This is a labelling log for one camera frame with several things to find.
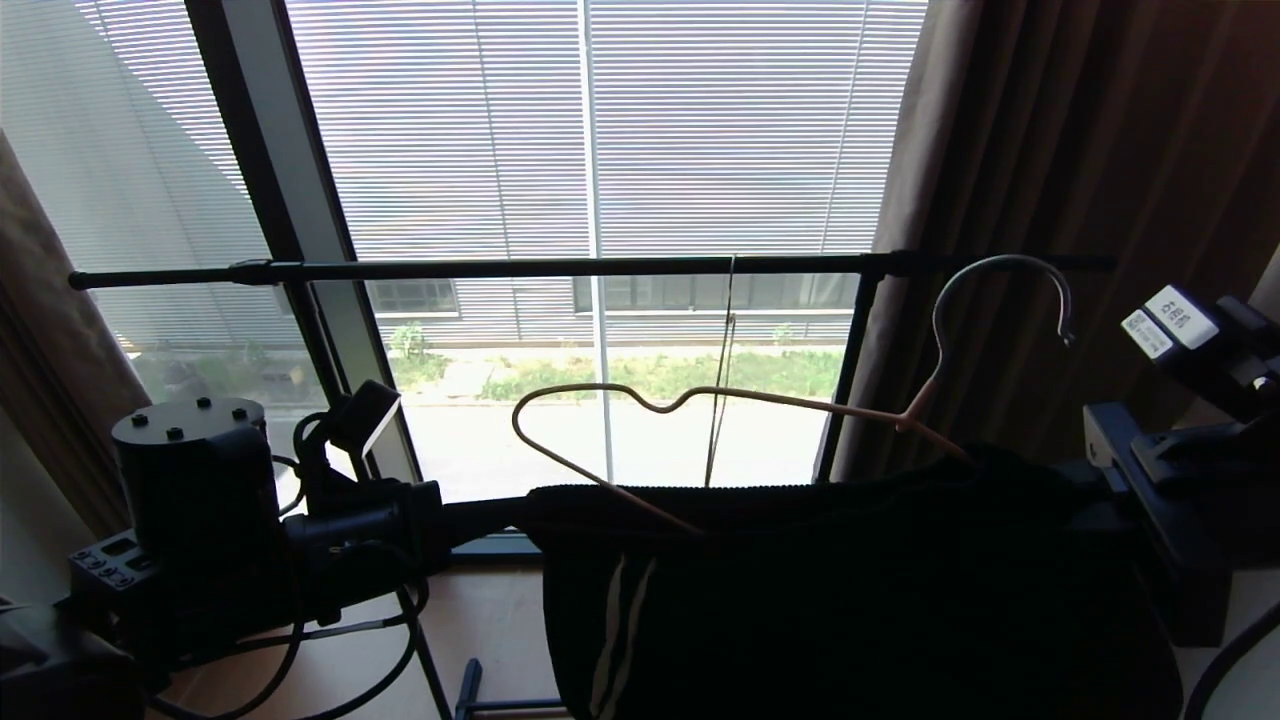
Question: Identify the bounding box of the black garment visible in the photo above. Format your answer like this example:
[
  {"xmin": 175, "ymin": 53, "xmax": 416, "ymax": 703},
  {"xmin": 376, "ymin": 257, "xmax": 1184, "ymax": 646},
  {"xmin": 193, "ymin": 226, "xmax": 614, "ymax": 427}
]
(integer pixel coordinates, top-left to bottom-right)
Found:
[{"xmin": 520, "ymin": 445, "xmax": 1186, "ymax": 720}]

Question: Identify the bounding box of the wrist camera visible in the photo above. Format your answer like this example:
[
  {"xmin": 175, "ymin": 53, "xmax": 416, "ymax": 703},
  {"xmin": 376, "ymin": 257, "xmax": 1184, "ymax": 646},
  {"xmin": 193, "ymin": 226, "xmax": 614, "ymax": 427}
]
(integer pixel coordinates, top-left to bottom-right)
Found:
[
  {"xmin": 295, "ymin": 380, "xmax": 403, "ymax": 481},
  {"xmin": 1120, "ymin": 285, "xmax": 1280, "ymax": 426}
]

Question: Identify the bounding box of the black clothes rack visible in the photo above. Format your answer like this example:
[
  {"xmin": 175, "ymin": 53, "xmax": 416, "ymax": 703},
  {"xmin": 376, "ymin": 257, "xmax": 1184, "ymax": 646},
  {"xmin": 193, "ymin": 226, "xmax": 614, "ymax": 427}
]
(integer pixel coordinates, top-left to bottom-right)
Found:
[{"xmin": 68, "ymin": 250, "xmax": 1119, "ymax": 720}]

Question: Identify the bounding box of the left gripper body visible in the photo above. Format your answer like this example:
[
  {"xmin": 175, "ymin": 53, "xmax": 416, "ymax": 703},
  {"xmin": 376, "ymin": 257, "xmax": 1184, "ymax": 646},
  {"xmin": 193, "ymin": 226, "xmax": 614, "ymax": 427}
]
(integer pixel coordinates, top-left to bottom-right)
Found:
[{"xmin": 283, "ymin": 480, "xmax": 448, "ymax": 606}]

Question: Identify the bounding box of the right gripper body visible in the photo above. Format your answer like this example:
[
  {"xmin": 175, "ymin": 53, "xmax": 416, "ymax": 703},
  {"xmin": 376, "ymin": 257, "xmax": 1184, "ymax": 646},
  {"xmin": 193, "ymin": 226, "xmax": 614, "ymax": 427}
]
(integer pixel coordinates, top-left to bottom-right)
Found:
[{"xmin": 1083, "ymin": 400, "xmax": 1248, "ymax": 649}]

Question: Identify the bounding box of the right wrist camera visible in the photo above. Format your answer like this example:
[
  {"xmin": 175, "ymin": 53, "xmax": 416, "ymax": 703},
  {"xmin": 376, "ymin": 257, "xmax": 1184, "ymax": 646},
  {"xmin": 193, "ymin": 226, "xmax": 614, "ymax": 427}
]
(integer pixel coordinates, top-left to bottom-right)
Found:
[{"xmin": 1120, "ymin": 285, "xmax": 1280, "ymax": 426}]

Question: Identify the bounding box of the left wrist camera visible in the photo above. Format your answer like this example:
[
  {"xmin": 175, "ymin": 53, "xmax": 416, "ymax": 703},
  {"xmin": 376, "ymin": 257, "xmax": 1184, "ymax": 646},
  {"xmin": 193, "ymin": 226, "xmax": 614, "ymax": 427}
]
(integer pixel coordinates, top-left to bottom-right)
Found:
[{"xmin": 295, "ymin": 380, "xmax": 403, "ymax": 481}]

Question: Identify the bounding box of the window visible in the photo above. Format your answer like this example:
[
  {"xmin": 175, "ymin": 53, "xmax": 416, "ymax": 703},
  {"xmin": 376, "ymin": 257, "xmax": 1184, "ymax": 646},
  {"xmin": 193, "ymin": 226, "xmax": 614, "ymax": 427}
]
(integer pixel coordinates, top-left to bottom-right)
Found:
[{"xmin": 0, "ymin": 0, "xmax": 931, "ymax": 556}]

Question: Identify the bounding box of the pink clothes hanger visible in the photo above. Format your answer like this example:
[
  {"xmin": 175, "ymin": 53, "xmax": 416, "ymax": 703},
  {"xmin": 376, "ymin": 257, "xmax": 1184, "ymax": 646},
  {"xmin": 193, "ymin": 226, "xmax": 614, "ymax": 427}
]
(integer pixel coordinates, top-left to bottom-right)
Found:
[
  {"xmin": 703, "ymin": 255, "xmax": 739, "ymax": 489},
  {"xmin": 510, "ymin": 253, "xmax": 1078, "ymax": 538}
]

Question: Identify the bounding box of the brown curtain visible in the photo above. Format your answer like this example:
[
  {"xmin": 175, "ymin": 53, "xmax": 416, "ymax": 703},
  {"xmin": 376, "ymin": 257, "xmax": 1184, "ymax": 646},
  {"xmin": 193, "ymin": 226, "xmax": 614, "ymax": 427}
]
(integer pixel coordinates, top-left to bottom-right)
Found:
[
  {"xmin": 830, "ymin": 0, "xmax": 1280, "ymax": 481},
  {"xmin": 0, "ymin": 135, "xmax": 151, "ymax": 541}
]

